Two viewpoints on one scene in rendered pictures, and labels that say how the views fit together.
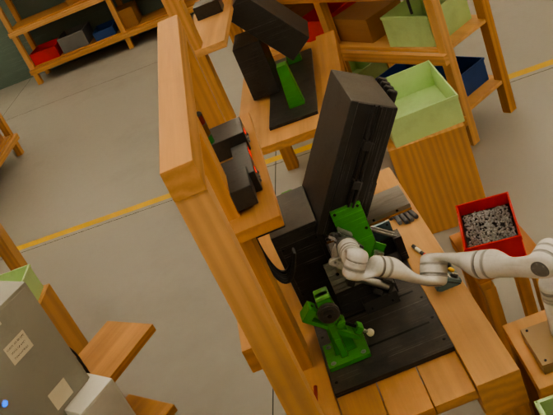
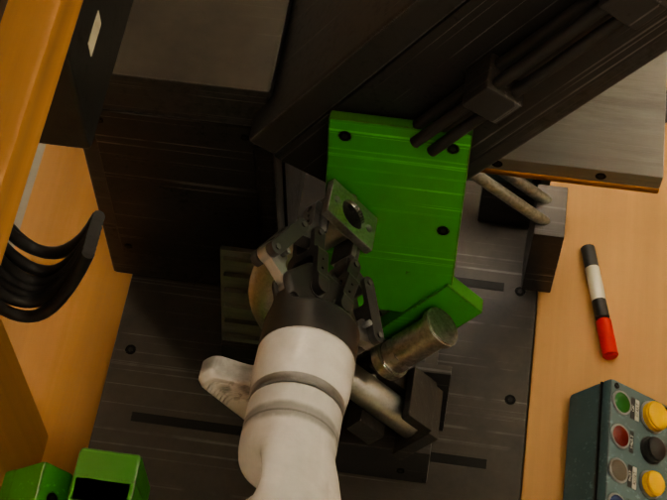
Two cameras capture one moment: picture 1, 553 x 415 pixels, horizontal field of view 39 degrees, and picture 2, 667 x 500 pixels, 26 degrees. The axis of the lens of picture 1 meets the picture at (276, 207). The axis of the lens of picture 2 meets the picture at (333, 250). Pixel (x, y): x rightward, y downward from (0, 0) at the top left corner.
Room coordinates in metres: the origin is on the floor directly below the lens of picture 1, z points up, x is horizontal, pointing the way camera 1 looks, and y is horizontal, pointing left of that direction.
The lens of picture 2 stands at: (1.76, -0.22, 2.20)
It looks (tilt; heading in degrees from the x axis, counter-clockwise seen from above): 58 degrees down; 5
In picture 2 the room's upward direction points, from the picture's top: straight up
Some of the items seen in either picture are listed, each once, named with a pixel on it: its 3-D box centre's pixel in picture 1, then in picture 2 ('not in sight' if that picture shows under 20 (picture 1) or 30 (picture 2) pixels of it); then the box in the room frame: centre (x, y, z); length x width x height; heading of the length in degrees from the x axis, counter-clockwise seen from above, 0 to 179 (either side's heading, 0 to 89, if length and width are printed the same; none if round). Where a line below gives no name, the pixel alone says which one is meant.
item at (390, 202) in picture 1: (357, 216); (454, 92); (2.60, -0.27, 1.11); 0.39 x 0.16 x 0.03; 86
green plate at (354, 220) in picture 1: (352, 227); (396, 188); (2.45, -0.22, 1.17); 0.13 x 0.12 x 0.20; 176
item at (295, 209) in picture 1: (303, 245); (214, 69); (2.64, -0.03, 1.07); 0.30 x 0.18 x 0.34; 176
